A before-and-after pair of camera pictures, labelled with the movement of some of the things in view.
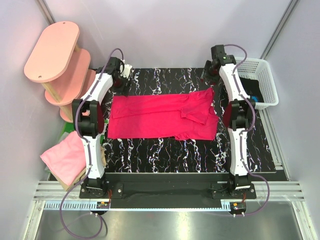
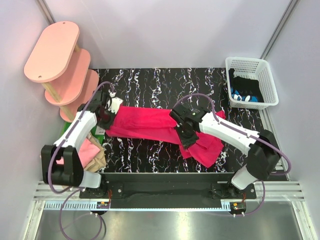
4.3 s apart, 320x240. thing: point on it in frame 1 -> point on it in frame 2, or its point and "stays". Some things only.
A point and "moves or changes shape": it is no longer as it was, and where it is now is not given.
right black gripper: (213, 80) -> (187, 143)
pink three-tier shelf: (61, 68) stays
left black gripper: (123, 90) -> (107, 125)
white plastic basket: (258, 69) stays
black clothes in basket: (252, 88) stays
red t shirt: (191, 116) moves or changes shape
